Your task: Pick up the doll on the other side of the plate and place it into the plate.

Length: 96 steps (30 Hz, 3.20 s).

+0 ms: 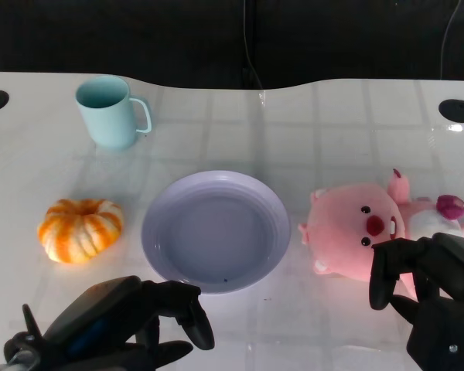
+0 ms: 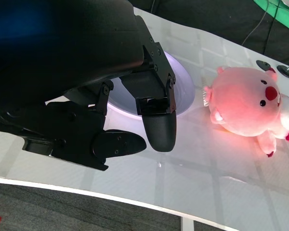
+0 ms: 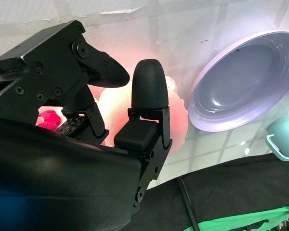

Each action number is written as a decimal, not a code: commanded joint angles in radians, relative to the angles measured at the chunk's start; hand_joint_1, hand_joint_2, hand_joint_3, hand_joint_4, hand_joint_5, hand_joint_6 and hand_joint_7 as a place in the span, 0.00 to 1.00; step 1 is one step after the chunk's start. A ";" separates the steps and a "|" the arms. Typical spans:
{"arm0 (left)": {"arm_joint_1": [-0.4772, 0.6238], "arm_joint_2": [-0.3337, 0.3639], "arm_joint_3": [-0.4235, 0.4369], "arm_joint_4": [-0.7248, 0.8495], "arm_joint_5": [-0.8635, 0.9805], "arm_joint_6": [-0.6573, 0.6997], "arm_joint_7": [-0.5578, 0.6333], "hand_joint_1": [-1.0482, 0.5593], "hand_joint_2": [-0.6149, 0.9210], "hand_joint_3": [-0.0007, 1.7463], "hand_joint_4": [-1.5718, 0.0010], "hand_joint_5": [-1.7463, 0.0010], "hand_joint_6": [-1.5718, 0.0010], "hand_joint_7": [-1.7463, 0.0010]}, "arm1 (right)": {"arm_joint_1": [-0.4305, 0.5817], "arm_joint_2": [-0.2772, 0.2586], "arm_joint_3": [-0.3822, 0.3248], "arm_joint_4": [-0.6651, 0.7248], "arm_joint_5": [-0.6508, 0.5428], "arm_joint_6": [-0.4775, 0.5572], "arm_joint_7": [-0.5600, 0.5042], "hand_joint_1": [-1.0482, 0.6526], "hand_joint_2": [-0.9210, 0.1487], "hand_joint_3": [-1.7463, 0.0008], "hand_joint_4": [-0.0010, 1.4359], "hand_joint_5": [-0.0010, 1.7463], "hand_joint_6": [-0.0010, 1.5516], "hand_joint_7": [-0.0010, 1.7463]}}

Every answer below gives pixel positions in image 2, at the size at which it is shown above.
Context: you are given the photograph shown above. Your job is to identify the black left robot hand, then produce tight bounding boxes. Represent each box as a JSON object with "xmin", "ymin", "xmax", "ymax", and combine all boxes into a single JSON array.
[{"xmin": 0, "ymin": 0, "xmax": 178, "ymax": 172}]

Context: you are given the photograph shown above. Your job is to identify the pink plush pig doll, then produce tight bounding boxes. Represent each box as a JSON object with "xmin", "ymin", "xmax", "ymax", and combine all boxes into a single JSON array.
[{"xmin": 202, "ymin": 66, "xmax": 289, "ymax": 158}]

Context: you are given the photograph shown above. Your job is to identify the black round mount base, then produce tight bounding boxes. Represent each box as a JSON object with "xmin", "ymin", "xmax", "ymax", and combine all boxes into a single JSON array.
[{"xmin": 276, "ymin": 65, "xmax": 289, "ymax": 78}]

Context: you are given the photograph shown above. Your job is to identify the lavender round plate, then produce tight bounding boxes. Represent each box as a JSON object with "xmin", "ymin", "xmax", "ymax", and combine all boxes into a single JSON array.
[{"xmin": 105, "ymin": 51, "xmax": 196, "ymax": 121}]

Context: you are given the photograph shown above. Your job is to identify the black round table grommet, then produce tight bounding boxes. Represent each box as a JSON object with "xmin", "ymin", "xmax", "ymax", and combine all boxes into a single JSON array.
[{"xmin": 255, "ymin": 60, "xmax": 270, "ymax": 71}]

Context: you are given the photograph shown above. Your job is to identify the black backdrop curtain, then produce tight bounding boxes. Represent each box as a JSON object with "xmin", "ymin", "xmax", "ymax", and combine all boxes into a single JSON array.
[{"xmin": 129, "ymin": 0, "xmax": 289, "ymax": 65}]

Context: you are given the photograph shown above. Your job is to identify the green cloth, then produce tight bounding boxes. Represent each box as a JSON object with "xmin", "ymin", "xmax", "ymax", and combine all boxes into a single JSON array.
[{"xmin": 252, "ymin": 0, "xmax": 289, "ymax": 37}]

